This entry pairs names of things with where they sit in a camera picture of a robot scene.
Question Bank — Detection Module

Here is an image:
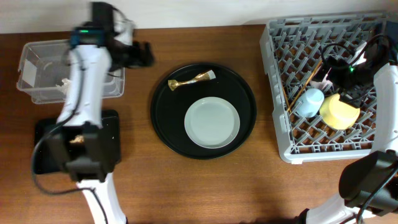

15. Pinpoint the pink cup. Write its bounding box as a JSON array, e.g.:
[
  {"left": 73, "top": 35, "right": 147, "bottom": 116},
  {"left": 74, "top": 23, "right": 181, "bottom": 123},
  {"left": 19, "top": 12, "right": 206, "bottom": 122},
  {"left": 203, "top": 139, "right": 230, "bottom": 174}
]
[{"left": 310, "top": 70, "right": 333, "bottom": 91}]

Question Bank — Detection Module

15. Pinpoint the yellow bowl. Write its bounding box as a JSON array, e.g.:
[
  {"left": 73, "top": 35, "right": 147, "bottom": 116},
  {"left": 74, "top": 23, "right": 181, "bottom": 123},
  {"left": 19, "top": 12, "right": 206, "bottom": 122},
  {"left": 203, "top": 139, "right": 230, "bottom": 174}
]
[{"left": 319, "top": 94, "right": 361, "bottom": 130}]

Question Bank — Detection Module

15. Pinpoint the wooden chopstick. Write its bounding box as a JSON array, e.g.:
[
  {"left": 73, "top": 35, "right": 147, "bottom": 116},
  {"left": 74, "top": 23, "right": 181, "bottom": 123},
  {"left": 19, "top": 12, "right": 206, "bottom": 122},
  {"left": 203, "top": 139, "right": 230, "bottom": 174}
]
[
  {"left": 288, "top": 59, "right": 323, "bottom": 113},
  {"left": 282, "top": 86, "right": 290, "bottom": 111}
]

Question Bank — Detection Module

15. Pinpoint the light blue cup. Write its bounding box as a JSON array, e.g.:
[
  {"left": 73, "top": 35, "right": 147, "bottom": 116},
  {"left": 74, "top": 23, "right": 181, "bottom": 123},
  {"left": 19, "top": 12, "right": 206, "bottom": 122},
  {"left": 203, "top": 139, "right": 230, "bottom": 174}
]
[{"left": 296, "top": 88, "right": 325, "bottom": 118}]

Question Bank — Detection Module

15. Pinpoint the white tissue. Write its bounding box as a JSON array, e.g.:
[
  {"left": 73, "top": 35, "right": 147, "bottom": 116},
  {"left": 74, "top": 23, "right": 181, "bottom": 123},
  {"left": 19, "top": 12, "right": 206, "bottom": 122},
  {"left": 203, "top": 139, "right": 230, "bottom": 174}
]
[{"left": 55, "top": 78, "right": 71, "bottom": 95}]

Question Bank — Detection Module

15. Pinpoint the gold foil wrapper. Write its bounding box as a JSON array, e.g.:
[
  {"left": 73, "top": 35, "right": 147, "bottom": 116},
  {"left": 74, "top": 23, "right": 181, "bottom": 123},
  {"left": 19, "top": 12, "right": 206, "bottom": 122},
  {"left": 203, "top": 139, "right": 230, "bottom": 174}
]
[{"left": 167, "top": 70, "right": 216, "bottom": 91}]

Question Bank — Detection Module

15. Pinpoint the food scraps and rice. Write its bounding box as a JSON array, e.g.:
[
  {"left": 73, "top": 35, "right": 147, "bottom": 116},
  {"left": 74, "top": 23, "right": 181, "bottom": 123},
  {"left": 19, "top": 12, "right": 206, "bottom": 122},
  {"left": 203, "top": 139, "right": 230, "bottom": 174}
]
[{"left": 69, "top": 134, "right": 85, "bottom": 145}]

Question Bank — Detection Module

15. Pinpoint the grey plate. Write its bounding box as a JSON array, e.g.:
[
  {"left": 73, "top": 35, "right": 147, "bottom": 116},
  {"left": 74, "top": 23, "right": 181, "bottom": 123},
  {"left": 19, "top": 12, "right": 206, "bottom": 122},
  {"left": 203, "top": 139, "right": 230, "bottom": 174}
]
[{"left": 184, "top": 96, "right": 241, "bottom": 149}]

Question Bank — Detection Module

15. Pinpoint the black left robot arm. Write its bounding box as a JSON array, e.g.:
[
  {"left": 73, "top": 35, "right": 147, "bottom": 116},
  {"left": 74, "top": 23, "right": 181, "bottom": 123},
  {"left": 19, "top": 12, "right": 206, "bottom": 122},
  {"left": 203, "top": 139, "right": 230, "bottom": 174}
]
[{"left": 42, "top": 19, "right": 154, "bottom": 223}]

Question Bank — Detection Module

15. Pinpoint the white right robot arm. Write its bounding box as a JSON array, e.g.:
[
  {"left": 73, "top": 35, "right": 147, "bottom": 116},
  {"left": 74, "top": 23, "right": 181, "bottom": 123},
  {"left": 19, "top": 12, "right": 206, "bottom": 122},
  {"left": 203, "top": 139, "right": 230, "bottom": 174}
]
[{"left": 295, "top": 21, "right": 397, "bottom": 223}]

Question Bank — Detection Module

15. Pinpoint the grey dishwasher rack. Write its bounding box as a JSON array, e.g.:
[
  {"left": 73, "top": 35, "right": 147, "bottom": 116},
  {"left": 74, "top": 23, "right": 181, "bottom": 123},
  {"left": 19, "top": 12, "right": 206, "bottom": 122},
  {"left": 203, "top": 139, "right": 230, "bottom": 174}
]
[{"left": 260, "top": 12, "right": 397, "bottom": 164}]

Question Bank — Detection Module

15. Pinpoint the round black tray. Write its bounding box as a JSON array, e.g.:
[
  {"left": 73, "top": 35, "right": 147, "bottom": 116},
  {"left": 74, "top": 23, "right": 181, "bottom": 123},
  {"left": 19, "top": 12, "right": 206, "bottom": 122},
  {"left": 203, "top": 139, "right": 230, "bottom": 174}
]
[{"left": 150, "top": 62, "right": 257, "bottom": 160}]

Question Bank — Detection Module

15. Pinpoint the clear plastic bin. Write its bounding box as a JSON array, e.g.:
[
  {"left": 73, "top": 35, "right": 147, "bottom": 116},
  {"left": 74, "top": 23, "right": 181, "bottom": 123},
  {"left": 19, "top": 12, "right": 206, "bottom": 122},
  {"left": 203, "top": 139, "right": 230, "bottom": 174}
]
[{"left": 17, "top": 40, "right": 125, "bottom": 108}]

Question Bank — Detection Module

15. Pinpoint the black rectangular tray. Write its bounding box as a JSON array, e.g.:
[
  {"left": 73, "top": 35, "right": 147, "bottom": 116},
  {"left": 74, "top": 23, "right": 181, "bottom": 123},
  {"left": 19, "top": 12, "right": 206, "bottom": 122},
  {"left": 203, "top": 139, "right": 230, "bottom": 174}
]
[{"left": 33, "top": 110, "right": 121, "bottom": 179}]

